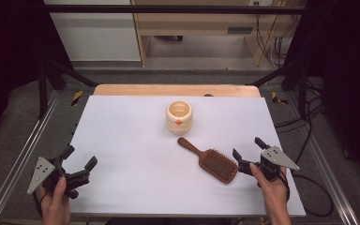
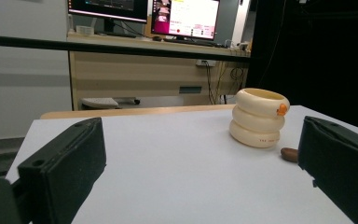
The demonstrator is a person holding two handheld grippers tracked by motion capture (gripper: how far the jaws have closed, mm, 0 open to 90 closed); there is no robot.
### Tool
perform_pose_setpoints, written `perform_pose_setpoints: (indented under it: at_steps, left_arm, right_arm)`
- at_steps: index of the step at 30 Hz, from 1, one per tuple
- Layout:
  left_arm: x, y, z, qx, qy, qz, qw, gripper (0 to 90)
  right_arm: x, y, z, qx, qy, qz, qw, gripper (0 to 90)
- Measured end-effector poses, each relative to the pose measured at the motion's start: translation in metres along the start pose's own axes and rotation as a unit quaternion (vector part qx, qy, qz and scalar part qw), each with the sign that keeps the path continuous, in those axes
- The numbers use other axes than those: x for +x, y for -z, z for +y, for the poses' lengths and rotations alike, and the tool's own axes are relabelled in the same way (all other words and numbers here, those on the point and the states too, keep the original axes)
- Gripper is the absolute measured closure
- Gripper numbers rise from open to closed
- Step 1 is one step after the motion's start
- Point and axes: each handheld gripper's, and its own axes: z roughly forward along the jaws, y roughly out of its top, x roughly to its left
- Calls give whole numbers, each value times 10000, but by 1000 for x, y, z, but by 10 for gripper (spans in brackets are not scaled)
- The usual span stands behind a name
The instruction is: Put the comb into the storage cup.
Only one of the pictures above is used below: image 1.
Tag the yellow clamp left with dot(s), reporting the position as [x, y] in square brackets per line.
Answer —
[77, 98]

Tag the person's left hand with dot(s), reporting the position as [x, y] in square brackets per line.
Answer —
[54, 204]

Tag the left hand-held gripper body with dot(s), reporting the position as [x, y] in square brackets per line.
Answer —
[40, 173]

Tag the brown wooden hairbrush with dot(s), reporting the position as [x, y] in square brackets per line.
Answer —
[217, 165]

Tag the white table board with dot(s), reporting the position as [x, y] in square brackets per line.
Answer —
[137, 156]

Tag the person's right hand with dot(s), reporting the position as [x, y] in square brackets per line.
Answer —
[275, 195]

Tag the black frame strut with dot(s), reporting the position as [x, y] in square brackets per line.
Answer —
[42, 93]
[301, 90]

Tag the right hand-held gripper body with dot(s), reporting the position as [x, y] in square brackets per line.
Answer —
[276, 157]

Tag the wooden table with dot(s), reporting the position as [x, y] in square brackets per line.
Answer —
[137, 90]

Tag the black horizontal frame bar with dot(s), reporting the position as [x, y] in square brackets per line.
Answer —
[168, 9]

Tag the yellow clamp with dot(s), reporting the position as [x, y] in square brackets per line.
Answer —
[275, 97]
[77, 98]

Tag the cream ceramic cup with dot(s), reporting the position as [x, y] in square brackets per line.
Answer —
[179, 123]

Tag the black curtain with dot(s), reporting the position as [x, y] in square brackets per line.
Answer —
[9, 47]
[350, 62]

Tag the aluminium rail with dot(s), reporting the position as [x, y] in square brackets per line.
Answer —
[328, 172]
[18, 156]

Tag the yellow clamp right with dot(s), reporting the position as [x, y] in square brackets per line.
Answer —
[275, 97]

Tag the white cabinet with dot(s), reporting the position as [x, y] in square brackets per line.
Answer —
[97, 34]

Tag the light wooden desk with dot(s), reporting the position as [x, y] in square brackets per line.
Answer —
[193, 23]

